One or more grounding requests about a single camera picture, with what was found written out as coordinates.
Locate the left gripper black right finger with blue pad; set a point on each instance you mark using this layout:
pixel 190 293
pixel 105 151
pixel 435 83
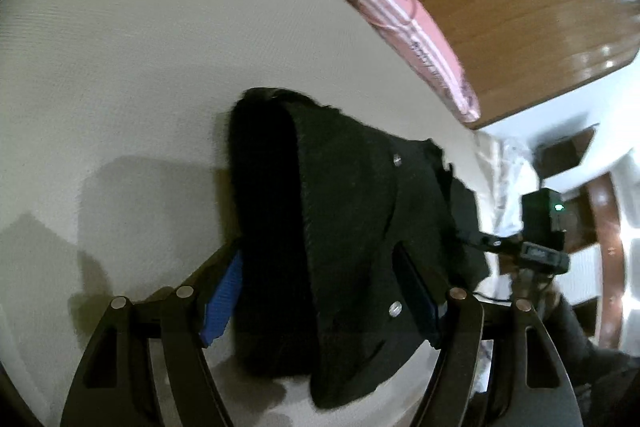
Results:
pixel 496 364

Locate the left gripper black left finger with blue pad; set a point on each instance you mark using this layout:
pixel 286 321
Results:
pixel 114 384

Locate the black pants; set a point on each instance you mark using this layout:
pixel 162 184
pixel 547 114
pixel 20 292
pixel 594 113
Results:
pixel 350 240

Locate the black tracker box green light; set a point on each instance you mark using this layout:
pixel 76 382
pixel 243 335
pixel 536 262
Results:
pixel 542 216

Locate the dark wall cabinet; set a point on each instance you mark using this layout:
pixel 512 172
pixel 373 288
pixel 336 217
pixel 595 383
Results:
pixel 562 155

